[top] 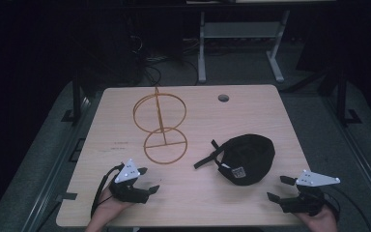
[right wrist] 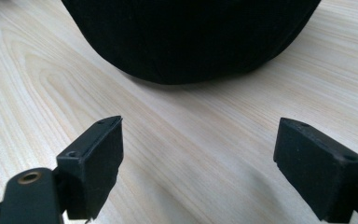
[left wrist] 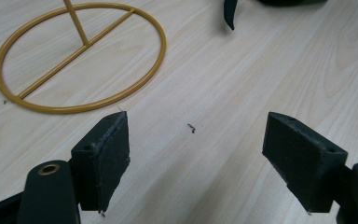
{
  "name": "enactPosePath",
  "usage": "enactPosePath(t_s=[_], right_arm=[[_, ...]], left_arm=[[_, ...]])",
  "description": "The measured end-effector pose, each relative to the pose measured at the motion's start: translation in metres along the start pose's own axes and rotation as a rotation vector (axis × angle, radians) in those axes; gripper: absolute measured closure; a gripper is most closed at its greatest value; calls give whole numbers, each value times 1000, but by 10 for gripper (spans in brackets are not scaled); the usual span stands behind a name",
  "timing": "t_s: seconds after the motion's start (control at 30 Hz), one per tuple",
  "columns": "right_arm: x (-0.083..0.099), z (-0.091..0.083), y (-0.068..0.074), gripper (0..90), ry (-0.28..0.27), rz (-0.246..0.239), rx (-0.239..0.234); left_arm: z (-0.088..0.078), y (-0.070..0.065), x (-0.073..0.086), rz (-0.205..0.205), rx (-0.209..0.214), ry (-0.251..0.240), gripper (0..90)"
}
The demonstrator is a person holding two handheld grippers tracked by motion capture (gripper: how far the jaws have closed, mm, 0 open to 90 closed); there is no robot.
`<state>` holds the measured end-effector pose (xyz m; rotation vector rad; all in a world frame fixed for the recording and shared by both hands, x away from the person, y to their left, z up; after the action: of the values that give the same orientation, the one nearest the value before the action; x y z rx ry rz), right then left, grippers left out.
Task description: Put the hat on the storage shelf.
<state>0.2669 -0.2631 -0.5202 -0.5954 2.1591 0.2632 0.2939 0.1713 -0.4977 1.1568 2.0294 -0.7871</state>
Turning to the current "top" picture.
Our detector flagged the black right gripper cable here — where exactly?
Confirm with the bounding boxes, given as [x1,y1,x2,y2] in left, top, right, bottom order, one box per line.
[322,185,371,232]

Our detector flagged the grey metal table frame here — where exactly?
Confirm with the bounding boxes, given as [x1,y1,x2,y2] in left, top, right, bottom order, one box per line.
[197,9,292,84]

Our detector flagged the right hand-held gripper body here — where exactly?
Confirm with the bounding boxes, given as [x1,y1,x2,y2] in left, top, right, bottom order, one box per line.
[278,169,341,217]

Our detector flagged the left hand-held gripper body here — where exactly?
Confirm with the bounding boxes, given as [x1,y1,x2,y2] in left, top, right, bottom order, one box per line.
[108,158,150,205]

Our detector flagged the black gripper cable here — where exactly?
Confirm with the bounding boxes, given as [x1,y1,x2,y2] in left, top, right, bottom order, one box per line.
[322,185,371,232]
[90,163,125,220]

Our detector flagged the person's right hand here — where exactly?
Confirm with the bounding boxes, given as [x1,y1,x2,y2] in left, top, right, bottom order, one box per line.
[294,205,339,232]

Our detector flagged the bundle of floor cables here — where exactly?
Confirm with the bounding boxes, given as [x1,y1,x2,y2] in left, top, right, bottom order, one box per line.
[128,33,201,87]

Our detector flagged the black tape strip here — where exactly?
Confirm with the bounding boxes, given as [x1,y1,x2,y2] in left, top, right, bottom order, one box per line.
[56,191,78,203]

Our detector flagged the black cap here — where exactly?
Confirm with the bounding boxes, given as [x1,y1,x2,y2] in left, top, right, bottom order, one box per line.
[192,132,276,187]

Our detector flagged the black metal post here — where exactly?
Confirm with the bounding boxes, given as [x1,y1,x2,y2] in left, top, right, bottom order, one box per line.
[335,69,363,128]
[61,72,84,124]

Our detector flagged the person's left hand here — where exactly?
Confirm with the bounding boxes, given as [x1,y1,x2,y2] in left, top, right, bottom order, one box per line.
[92,188,133,224]

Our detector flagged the gold wire hat stand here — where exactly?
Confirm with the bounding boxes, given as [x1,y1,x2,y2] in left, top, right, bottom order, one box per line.
[131,85,188,165]

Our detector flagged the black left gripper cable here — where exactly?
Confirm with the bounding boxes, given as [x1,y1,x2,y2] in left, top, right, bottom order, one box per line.
[90,163,125,220]

